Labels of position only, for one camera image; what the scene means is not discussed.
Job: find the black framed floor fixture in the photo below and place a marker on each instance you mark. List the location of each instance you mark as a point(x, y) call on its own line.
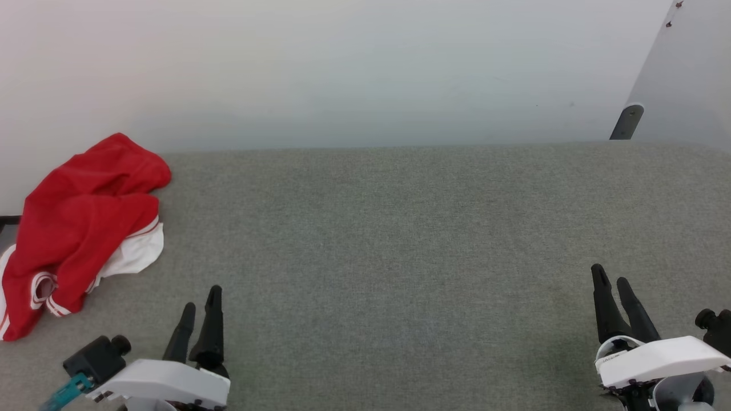
point(8, 225)

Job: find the dark grey metal bracket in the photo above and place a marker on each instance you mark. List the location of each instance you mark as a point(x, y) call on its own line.
point(627, 121)

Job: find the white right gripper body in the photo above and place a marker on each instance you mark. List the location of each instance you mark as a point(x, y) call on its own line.
point(657, 359)

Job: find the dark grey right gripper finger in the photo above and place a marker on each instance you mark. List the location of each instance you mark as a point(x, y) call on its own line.
point(606, 308)
point(639, 319)

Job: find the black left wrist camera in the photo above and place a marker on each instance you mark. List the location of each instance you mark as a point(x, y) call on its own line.
point(94, 359)

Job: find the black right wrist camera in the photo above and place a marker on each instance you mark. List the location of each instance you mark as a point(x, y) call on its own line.
point(719, 331)

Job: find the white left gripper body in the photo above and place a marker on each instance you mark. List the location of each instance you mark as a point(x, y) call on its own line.
point(165, 382)

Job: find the red and white shirt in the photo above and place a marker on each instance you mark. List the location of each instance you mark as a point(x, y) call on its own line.
point(80, 222)

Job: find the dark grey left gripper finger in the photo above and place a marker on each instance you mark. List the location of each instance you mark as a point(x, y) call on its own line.
point(181, 337)
point(211, 337)

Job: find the white side panel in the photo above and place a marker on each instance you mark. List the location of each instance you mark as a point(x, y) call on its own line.
point(685, 85)

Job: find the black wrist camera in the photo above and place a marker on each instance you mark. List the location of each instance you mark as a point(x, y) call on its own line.
point(719, 331)
point(94, 359)

